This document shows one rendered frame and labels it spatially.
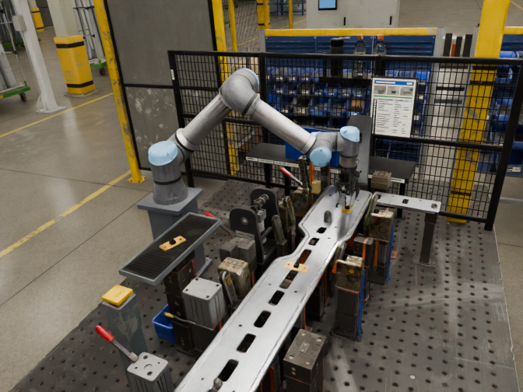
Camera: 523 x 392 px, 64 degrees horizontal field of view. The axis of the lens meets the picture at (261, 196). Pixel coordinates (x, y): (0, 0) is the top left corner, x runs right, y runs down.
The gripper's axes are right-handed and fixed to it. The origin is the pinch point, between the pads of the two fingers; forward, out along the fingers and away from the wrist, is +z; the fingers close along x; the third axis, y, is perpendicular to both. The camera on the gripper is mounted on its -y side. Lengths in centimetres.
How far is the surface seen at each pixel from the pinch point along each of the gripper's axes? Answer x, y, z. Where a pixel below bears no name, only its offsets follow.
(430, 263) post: 36, -15, 31
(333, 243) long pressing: 2.6, 27.7, 2.0
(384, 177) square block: 9.9, -24.2, -4.0
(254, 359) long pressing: 0, 88, 2
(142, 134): -257, -149, 48
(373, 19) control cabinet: -144, -640, -10
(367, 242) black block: 14.0, 20.4, 3.0
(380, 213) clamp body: 15.1, 6.3, -2.5
